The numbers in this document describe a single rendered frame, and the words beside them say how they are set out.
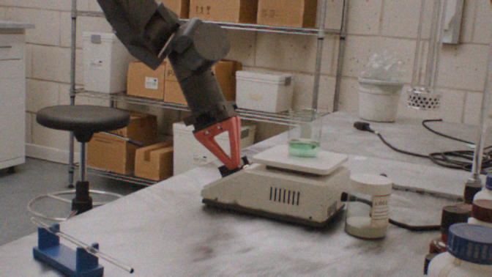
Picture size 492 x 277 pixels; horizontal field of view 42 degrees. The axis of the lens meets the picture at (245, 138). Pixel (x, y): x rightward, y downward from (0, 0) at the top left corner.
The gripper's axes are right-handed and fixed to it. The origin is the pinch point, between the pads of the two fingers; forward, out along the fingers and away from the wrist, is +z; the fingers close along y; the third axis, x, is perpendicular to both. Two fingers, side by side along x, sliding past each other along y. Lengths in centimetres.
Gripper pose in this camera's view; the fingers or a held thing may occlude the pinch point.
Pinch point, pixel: (233, 163)
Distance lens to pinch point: 99.2
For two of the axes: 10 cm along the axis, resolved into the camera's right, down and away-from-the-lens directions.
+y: 2.1, -0.7, 9.8
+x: -8.9, 3.9, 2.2
